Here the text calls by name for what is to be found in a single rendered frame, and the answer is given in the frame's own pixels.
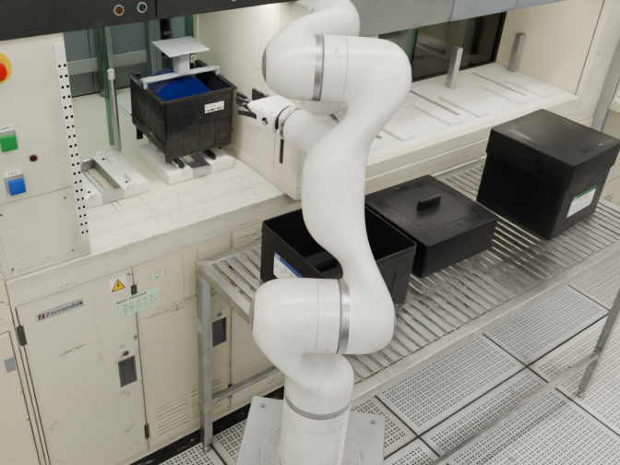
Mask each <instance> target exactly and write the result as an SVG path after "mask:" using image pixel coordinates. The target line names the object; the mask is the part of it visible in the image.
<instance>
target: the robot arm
mask: <svg viewBox="0 0 620 465"><path fill-rule="evenodd" d="M359 31H360V19H359V15H358V12H357V10H356V8H355V6H354V5H353V3H352V2H351V1H350V0H318V1H317V2H316V3H315V4H314V6H313V7H312V9H311V11H310V14H309V15H307V16H304V17H301V18H297V19H296V20H294V21H292V22H290V23H288V24H287V25H285V26H284V27H282V28H281V29H280V30H278V31H277V32H276V33H275V34H274V35H273V37H272V38H271V39H270V40H269V42H268V44H267V46H266V48H265V50H264V52H263V54H262V62H261V69H262V75H263V78H264V80H265V82H266V84H267V85H268V87H269V88H270V89H271V90H272V91H273V92H275V93H276V94H278V95H277V96H270V95H269V94H267V93H265V94H264V93H263V92H262V91H260V90H258V89H256V88H252V100H249V99H248V97H247V96H245V95H244V94H243V93H241V92H239V91H237V92H236V103H237V104H238V105H239V106H241V107H240V108H239V109H238V114H240V115H245V116H250V117H247V121H248V122H249V123H251V124H253V125H255V126H257V127H259V128H261V129H263V130H266V131H268V132H270V133H273V134H277V135H278V136H279V137H280V138H281V139H283V140H285V141H286V142H288V143H289V144H291V145H293V146H294V147H296V148H297V149H299V150H300V151H302V152H303V153H305V154H306V156H305V158H304V165H303V176H302V211H303V217H304V223H305V226H306V228H307V230H308V231H309V232H310V234H311V235H312V237H313V238H314V239H315V240H316V242H317V243H318V244H320V245H321V246H322V247H323V248H325V249H326V250H327V251H328V252H330V254H331V255H333V256H334V257H335V258H337V259H338V261H339V262H340V264H341V266H342V270H343V276H342V278H341V279H337V280H334V279H307V278H284V279H275V280H270V281H268V282H266V283H264V284H263V285H261V286H260V287H259V288H258V290H257V291H256V293H255V295H254V296H253V299H252V300H251V304H250V308H249V322H250V329H251V332H252V335H253V337H254V340H255V342H256V344H257V346H258V347H259V349H260V350H261V351H262V352H263V353H264V354H265V356H266V357H267V358H268V359H269V360H270V361H271V362H272V363H273V364H274V365H275V366H276V367H277V368H279V369H280V370H281V371H282V373H284V374H285V384H284V398H283V410H282V423H281V425H280V426H278V427H277V428H276V429H274V430H273V431H272V432H271V433H270V434H269V436H268V437H267V439H266V441H265V442H264V445H263V447H262V451H261V465H361V462H360V454H359V450H358V448H357V446H356V444H355V443H354V441H353V440H352V438H351V437H350V436H349V435H348V434H347V427H348V421H349V415H350V409H351V403H352V392H353V383H354V375H353V370H352V366H351V364H350V363H349V361H348V360H347V359H346V358H345V357H343V356H342V354H367V353H372V352H378V351H380V350H382V349H383V348H385V347H386V346H387V345H388V344H389V343H390V341H391V339H392V337H393V335H394V334H395V328H396V320H397V318H396V313H395V308H394V306H395V305H394V303H393V302H392V299H391V296H390V293H389V291H388V287H387V285H386V284H385V282H384V280H383V278H382V276H381V273H380V271H379V269H378V267H377V265H376V262H375V259H374V257H373V254H372V251H371V248H370V245H369V243H368V239H367V234H366V229H365V221H364V195H365V177H366V164H367V158H368V153H369V149H370V147H371V145H372V143H373V141H374V139H375V138H376V136H377V134H378V133H379V132H380V131H381V129H382V128H383V127H384V126H385V124H386V123H387V122H388V121H389V120H390V119H391V118H392V117H393V115H394V114H395V113H396V112H397V111H398V110H399V109H400V107H401V106H402V105H403V103H404V102H405V101H406V99H407V97H408V95H409V92H410V89H411V83H412V78H411V64H410V61H409V59H408V57H407V55H406V54H405V53H404V52H403V50H402V49H401V48H400V47H398V45H397V44H395V43H393V42H390V41H386V40H382V39H376V38H367V37H358V36H359ZM286 98H288V99H292V100H298V101H301V103H302V105H303V108H302V107H300V106H298V105H295V104H294V103H293V102H291V101H289V100H288V99H286ZM248 107H249V108H248Z"/></svg>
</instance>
